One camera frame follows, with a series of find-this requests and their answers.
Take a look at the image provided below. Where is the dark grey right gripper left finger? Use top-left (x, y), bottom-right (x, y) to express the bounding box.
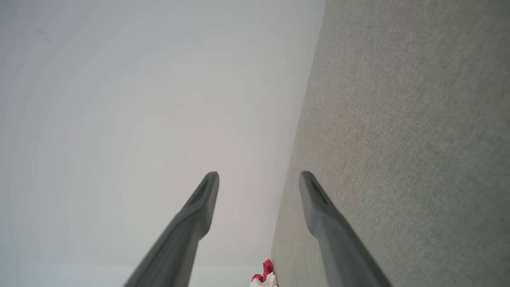
top-left (124, 171), bottom-right (220, 287)

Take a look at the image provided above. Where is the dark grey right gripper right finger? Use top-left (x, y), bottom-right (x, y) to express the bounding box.
top-left (299, 171), bottom-right (393, 287)

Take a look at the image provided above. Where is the grey fabric sofa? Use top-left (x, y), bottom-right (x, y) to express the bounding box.
top-left (271, 0), bottom-right (510, 287)

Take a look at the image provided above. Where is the red white sports jersey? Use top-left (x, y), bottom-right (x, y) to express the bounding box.
top-left (250, 259), bottom-right (279, 287)

